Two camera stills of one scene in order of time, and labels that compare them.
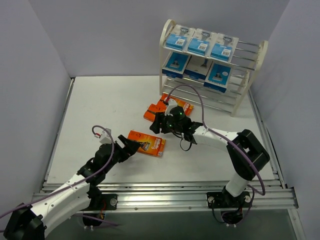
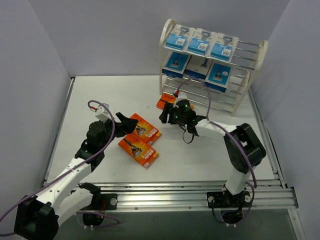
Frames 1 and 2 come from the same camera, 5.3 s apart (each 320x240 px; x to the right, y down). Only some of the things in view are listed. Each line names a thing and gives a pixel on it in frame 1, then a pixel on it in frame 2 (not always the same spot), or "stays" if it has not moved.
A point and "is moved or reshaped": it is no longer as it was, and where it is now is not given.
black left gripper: [122, 148] → [117, 128]
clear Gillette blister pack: [179, 37] stays
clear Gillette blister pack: [201, 42] stays
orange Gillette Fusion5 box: [149, 144] is moved or reshaped
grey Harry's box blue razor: [197, 67] stays
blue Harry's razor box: [218, 77] stays
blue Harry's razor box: [176, 65] stays
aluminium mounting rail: [266, 196] stays
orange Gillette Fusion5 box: [150, 114] → [145, 130]
